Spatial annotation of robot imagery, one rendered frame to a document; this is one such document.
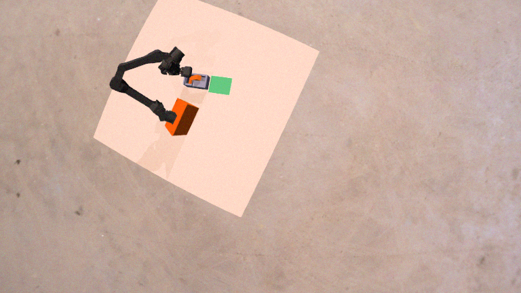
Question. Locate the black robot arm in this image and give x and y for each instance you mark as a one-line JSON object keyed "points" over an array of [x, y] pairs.
{"points": [[167, 63]]}

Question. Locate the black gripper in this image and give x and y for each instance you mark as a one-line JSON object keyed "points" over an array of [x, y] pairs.
{"points": [[184, 71]]}

